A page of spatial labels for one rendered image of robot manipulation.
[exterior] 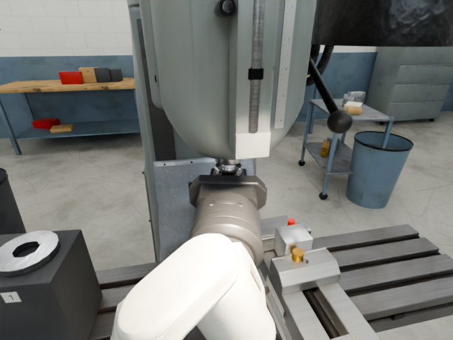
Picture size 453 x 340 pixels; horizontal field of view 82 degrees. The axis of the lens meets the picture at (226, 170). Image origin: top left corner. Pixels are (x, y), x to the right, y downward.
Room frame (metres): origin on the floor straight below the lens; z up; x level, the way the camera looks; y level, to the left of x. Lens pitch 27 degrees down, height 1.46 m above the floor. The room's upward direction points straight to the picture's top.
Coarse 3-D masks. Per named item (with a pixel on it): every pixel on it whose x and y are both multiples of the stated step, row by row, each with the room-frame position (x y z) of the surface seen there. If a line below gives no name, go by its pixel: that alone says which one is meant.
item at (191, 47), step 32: (160, 0) 0.31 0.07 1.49; (192, 0) 0.30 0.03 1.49; (288, 0) 0.31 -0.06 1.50; (160, 32) 0.31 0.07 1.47; (192, 32) 0.30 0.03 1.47; (224, 32) 0.30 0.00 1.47; (288, 32) 0.31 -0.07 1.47; (160, 64) 0.32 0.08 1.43; (192, 64) 0.30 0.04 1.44; (224, 64) 0.30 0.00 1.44; (288, 64) 0.31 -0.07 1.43; (160, 96) 0.34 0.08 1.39; (192, 96) 0.30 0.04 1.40; (224, 96) 0.30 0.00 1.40; (288, 96) 0.32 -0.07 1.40; (192, 128) 0.30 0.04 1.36; (224, 128) 0.30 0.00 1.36; (288, 128) 0.33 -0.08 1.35
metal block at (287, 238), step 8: (296, 224) 0.45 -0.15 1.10; (280, 232) 0.42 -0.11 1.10; (288, 232) 0.42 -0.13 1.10; (296, 232) 0.42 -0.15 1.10; (304, 232) 0.42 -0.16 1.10; (280, 240) 0.41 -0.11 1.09; (288, 240) 0.40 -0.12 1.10; (296, 240) 0.40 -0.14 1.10; (304, 240) 0.40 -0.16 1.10; (312, 240) 0.40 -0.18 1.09; (280, 248) 0.41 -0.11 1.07; (288, 248) 0.39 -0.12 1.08; (304, 248) 0.40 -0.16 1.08
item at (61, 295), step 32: (0, 256) 0.29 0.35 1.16; (32, 256) 0.29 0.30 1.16; (64, 256) 0.31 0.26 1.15; (0, 288) 0.25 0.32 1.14; (32, 288) 0.26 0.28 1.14; (64, 288) 0.28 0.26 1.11; (96, 288) 0.36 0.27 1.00; (0, 320) 0.25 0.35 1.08; (32, 320) 0.25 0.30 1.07; (64, 320) 0.26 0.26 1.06
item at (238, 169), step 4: (216, 164) 0.40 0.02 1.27; (240, 164) 0.40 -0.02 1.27; (216, 168) 0.38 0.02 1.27; (220, 168) 0.38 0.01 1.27; (224, 168) 0.38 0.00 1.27; (228, 168) 0.38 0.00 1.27; (232, 168) 0.38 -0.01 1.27; (236, 168) 0.38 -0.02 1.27; (240, 168) 0.38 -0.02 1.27; (216, 172) 0.38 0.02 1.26; (220, 172) 0.37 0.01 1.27; (224, 172) 0.37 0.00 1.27; (228, 172) 0.37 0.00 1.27; (232, 172) 0.37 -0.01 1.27; (236, 172) 0.37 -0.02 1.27; (240, 172) 0.38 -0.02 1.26
